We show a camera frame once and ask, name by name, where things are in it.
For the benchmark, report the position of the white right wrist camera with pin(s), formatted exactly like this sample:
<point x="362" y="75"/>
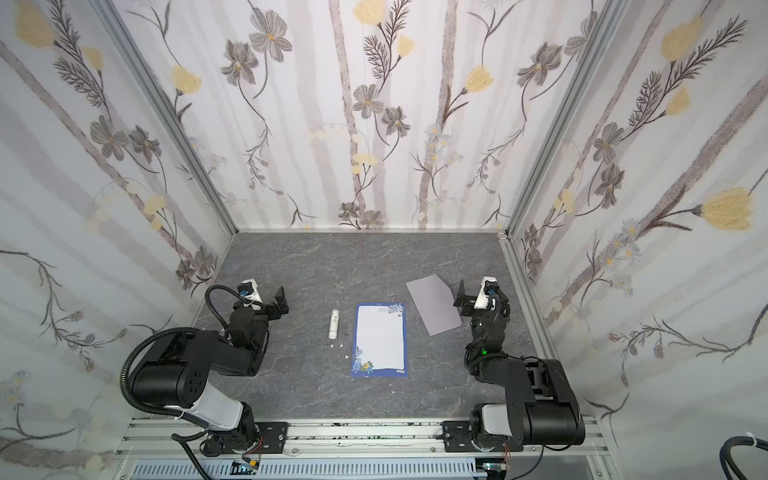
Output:
<point x="489" y="287"/>

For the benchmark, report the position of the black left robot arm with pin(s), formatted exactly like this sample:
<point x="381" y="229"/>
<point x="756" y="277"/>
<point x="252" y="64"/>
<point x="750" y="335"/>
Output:
<point x="168" y="373"/>

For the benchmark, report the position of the black cable bundle corner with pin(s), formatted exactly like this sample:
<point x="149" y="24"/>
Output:
<point x="744" y="457"/>

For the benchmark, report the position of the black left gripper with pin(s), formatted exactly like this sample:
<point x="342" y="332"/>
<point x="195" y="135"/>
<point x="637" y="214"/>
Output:
<point x="268" y="307"/>

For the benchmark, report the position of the blue bordered letter paper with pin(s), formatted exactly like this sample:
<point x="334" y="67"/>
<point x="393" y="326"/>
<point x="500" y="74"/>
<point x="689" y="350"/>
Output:
<point x="380" y="345"/>

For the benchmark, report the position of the white slotted cable duct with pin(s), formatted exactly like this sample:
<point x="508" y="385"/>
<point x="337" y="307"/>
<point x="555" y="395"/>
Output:
<point x="376" y="468"/>

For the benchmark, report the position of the white glue stick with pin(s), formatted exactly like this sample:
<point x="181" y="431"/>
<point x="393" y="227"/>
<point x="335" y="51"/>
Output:
<point x="334" y="324"/>

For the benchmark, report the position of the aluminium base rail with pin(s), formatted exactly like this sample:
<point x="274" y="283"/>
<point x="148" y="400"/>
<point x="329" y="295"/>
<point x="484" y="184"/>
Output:
<point x="305" y="439"/>

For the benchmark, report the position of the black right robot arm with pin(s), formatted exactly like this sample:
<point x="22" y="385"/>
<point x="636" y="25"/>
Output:
<point x="539" y="407"/>

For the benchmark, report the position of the grey paper envelope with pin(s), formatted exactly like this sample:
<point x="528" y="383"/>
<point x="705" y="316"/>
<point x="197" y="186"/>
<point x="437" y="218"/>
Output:
<point x="434" y="302"/>

